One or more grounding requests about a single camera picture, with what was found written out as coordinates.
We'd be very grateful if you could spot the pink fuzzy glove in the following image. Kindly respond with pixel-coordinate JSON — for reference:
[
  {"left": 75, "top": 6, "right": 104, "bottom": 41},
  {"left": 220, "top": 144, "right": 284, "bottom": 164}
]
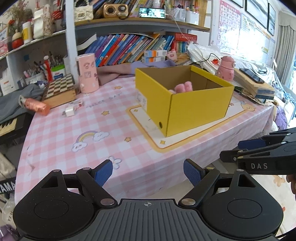
[{"left": 169, "top": 81, "right": 193, "bottom": 94}]

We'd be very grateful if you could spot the stack of old books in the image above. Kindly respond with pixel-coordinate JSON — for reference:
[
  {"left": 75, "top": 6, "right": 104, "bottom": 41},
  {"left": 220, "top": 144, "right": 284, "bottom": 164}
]
[{"left": 234, "top": 69, "right": 275, "bottom": 103}]

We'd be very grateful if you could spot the pink checkered tablecloth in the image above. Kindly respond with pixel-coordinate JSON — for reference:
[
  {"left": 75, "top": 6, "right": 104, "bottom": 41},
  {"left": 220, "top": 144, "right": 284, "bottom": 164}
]
[{"left": 15, "top": 77, "right": 273, "bottom": 201}]

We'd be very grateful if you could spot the black smartphone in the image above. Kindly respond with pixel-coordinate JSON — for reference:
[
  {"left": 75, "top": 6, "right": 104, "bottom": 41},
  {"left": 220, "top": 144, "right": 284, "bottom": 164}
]
[{"left": 239, "top": 68, "right": 264, "bottom": 84}]

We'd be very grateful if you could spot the small white charger cube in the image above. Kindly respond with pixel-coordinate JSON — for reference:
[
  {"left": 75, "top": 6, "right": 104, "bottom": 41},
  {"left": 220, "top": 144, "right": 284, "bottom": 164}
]
[{"left": 62, "top": 106, "right": 75, "bottom": 117}]

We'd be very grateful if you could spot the pink kids water bottle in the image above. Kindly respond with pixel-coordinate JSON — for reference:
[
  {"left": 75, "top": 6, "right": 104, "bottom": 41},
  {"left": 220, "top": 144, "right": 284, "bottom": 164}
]
[{"left": 215, "top": 56, "right": 235, "bottom": 81}]

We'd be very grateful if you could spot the black keyboard piano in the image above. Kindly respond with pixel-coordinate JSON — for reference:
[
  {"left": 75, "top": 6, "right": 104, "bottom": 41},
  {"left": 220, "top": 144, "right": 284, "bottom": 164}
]
[{"left": 1, "top": 113, "right": 33, "bottom": 144}]

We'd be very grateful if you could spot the wooden chess board box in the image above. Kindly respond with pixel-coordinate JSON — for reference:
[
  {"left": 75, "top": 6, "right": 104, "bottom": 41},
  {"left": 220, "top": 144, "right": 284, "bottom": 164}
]
[{"left": 41, "top": 74, "right": 76, "bottom": 108}]

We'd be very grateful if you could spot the pink bottle lying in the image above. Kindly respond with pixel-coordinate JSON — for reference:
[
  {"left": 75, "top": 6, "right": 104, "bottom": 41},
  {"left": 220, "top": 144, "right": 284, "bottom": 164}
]
[{"left": 18, "top": 95, "right": 50, "bottom": 116}]

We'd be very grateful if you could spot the grey cloth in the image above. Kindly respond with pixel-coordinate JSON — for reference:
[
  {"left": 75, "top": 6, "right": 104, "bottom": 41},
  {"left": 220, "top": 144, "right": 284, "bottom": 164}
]
[{"left": 0, "top": 84, "right": 44, "bottom": 123}]

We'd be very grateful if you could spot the pink pig figurine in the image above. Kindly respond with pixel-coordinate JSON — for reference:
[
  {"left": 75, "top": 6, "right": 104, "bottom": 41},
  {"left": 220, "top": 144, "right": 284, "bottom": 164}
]
[{"left": 166, "top": 49, "right": 178, "bottom": 62}]

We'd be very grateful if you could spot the pink sticker cylinder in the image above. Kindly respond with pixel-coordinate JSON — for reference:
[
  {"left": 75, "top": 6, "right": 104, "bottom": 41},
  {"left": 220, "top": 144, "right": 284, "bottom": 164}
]
[{"left": 76, "top": 53, "right": 99, "bottom": 93}]

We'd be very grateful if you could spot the orange white medicine box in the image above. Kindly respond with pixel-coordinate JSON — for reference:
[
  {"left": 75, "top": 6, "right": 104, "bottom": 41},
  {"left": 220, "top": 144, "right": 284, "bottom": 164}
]
[{"left": 144, "top": 50, "right": 167, "bottom": 58}]

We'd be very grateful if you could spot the row of books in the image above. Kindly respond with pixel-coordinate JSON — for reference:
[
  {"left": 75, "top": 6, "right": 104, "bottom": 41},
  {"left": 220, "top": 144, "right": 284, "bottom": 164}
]
[{"left": 84, "top": 33, "right": 198, "bottom": 67}]

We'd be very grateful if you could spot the white shelf unit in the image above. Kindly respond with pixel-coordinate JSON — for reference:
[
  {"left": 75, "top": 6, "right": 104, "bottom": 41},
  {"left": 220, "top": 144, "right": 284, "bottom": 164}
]
[{"left": 0, "top": 0, "right": 211, "bottom": 93}]

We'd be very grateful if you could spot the phone on shelf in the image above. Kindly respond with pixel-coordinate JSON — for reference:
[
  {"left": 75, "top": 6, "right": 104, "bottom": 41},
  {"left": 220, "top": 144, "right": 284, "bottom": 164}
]
[{"left": 138, "top": 8, "right": 166, "bottom": 19}]

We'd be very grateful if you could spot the white pearl handbag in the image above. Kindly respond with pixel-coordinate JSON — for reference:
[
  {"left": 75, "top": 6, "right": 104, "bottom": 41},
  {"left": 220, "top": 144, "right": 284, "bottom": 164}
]
[{"left": 74, "top": 5, "right": 94, "bottom": 22}]

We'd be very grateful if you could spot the gold retro radio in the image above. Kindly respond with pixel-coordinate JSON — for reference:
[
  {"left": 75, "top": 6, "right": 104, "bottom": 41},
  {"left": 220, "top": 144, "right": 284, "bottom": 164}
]
[{"left": 103, "top": 4, "right": 128, "bottom": 18}]

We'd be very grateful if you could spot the alphabet wall poster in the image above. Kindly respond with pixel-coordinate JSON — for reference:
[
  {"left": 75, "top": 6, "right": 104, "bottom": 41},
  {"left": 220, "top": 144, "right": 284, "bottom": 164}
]
[{"left": 217, "top": 1, "right": 241, "bottom": 54}]

